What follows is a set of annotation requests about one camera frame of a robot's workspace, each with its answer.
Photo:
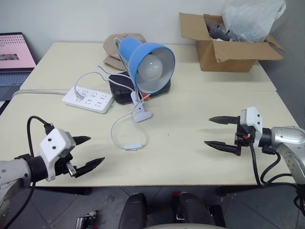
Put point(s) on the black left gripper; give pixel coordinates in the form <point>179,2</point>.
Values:
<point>63,167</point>

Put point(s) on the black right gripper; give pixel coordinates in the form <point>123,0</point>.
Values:
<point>243,139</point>

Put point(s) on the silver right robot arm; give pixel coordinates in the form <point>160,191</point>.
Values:
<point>288,138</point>

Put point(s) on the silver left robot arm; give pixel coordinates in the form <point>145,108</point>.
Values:
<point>14,171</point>

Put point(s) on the blue clip desk lamp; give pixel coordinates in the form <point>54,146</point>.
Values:
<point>129,52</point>

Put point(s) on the black table foot bar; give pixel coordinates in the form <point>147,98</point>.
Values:
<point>62,190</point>
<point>250,190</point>

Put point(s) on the white power strip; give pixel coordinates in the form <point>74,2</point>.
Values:
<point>95,105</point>

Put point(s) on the small black floor device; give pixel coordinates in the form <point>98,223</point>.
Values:
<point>85,220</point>

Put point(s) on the black box with red mark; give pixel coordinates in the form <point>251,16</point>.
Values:
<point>119,91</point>

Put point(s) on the brown cardboard box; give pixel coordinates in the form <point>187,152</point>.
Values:
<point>226,62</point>

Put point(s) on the dark rounded shape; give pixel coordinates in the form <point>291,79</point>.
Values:
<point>195,210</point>
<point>134,210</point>

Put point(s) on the white light bulb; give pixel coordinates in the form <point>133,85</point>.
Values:
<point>150,68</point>

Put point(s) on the dark grey object in box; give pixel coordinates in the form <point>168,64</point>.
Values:
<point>215,31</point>

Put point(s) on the beige cloth hat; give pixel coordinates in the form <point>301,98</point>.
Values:
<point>110,47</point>

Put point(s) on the clear plastic bag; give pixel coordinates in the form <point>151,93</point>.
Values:
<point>247,21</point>

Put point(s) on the grey laptop with pink screen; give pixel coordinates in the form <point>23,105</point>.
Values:
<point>12,47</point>

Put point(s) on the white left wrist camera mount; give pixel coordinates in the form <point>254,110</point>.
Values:
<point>56,143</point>

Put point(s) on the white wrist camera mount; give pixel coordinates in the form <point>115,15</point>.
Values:
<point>56,143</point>
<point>252,119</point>

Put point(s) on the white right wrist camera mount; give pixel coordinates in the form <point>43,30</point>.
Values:
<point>252,119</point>

